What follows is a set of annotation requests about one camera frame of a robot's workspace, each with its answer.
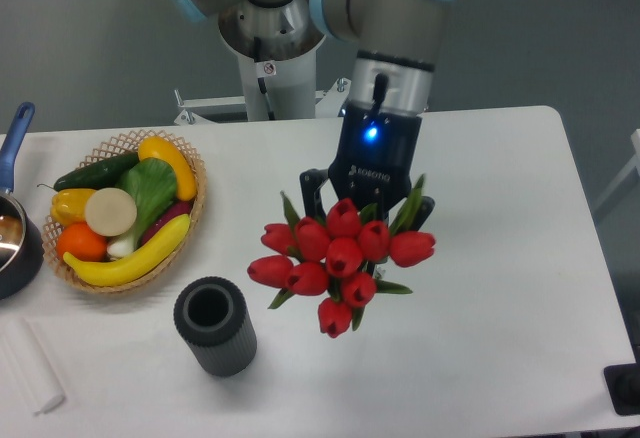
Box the red tulip bouquet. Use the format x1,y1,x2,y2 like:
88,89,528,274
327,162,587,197
247,176,436,338

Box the orange fruit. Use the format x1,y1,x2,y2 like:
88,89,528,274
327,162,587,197
56,222,107,262

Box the purple eggplant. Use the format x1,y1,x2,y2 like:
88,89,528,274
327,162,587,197
139,201,192,245

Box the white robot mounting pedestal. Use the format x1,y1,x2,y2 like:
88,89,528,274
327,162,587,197
174,50,351,125

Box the white folded cloth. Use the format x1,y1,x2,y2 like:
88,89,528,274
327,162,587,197
2,318,66,416

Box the short yellow squash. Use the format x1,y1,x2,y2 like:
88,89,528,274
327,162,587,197
138,136,197,201

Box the green cucumber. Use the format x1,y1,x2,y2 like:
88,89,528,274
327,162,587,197
38,152,139,192

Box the dark grey ribbed vase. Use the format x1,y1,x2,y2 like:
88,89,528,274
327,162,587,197
173,276,257,377

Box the white furniture frame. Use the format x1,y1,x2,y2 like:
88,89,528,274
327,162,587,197
593,129,639,219

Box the beige round disc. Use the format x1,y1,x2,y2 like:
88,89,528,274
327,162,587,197
84,188,137,237

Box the long yellow squash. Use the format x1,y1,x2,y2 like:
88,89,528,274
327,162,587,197
63,214,191,287

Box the yellow bell pepper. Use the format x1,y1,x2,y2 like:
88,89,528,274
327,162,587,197
50,188,96,227

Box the blue handled saucepan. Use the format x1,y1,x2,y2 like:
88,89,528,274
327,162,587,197
1,102,43,300

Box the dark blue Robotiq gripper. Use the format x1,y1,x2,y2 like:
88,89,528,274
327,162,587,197
299,103,435,231

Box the green bok choy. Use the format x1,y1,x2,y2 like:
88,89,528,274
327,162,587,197
107,158,177,260

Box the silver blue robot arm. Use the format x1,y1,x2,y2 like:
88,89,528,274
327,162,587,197
173,0,454,231

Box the black device at corner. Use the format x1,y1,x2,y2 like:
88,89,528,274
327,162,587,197
603,363,639,416

